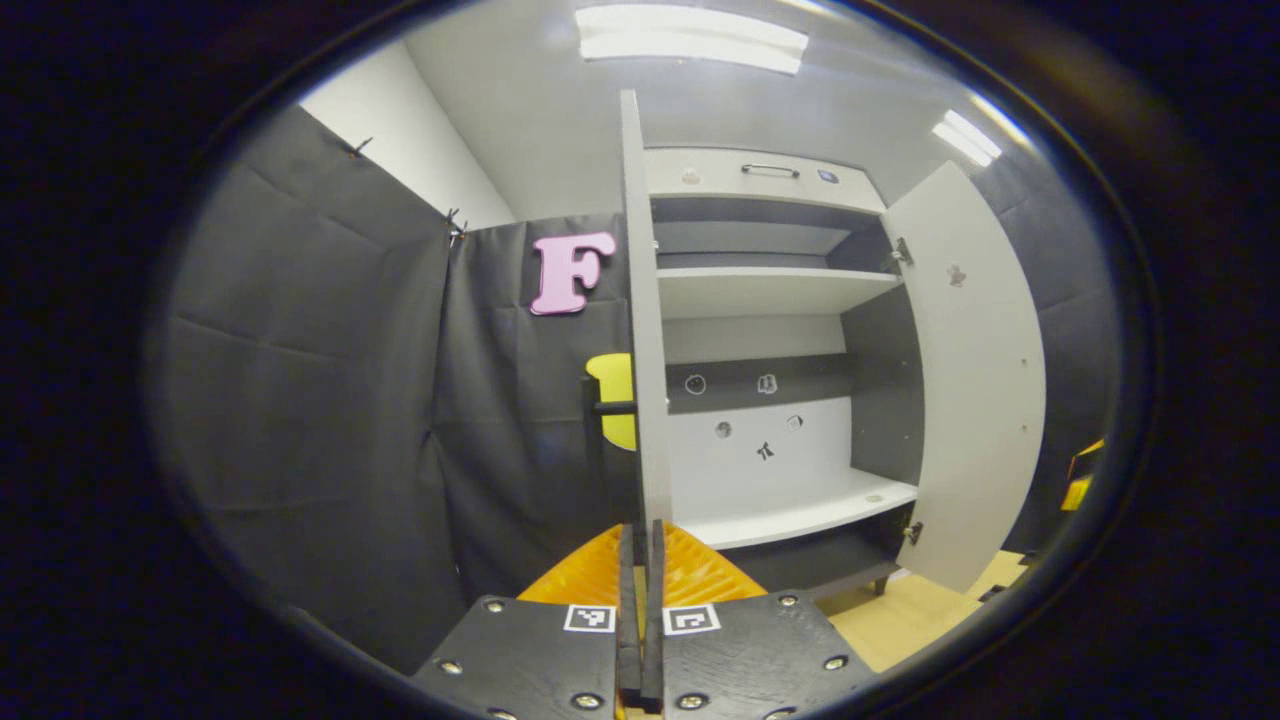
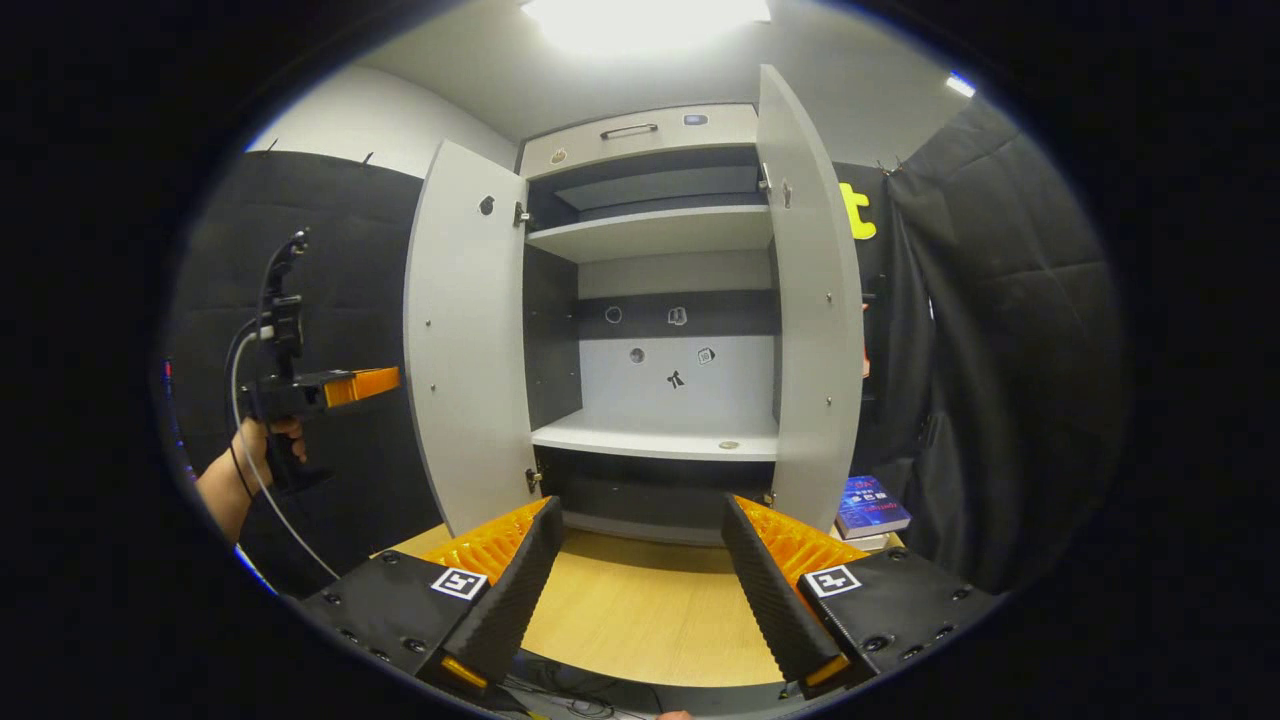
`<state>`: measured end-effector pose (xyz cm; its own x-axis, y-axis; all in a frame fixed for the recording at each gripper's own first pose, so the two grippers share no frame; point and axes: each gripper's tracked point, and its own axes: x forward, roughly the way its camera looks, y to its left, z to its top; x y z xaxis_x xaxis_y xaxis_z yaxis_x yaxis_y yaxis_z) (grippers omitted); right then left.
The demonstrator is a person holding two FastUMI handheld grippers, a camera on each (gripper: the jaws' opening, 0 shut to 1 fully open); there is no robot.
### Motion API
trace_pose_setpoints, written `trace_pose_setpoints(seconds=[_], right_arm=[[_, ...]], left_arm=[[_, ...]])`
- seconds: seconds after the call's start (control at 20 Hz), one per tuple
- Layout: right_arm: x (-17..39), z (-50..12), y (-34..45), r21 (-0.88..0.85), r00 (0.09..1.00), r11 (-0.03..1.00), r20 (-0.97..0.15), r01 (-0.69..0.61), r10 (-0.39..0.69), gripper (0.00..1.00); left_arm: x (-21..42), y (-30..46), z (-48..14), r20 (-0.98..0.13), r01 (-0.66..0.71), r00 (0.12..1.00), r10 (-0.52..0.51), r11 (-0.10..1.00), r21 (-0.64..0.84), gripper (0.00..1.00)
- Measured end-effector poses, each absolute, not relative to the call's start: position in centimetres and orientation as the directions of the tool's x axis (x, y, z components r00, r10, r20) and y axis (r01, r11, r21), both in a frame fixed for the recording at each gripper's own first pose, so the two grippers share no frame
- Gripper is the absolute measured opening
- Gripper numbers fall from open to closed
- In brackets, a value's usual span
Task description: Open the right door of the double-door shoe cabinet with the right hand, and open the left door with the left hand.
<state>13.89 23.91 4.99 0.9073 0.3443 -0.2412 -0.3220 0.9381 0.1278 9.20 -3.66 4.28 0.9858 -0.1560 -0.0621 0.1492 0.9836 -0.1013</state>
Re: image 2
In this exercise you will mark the blue book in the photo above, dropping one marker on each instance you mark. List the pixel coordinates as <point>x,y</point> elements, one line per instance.
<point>872,505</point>

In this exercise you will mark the grey double-door shoe cabinet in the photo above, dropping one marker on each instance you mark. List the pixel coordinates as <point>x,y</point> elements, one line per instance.
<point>640,135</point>

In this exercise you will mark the black backdrop cloth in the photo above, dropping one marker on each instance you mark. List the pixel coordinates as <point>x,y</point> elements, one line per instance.
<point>1000,350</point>

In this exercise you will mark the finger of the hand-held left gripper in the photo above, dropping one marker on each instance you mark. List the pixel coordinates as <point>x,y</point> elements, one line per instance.
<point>360,386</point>

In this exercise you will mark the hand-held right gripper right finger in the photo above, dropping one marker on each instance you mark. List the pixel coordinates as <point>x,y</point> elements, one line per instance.
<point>770,600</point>

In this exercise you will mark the white book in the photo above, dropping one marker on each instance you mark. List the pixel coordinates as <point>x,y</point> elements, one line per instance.
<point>865,543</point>

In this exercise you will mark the grey shoe cabinet door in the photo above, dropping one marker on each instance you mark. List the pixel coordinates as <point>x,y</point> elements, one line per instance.
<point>815,350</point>
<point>470,350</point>

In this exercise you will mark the small ceiling light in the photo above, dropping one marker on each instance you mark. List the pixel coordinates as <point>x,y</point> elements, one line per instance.
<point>960,84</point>

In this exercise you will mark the metal door hinge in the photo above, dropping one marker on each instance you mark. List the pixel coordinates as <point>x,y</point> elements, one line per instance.
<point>772,185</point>
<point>522,213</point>
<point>534,478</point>

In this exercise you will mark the grey cabinet shelf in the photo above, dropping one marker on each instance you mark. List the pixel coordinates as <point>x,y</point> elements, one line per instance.
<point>650,235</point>
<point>650,435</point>

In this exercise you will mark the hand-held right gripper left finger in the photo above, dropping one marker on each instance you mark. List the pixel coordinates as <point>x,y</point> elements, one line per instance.
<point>520,600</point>

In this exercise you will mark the large ceiling light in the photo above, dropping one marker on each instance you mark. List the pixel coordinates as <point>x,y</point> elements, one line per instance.
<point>640,25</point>

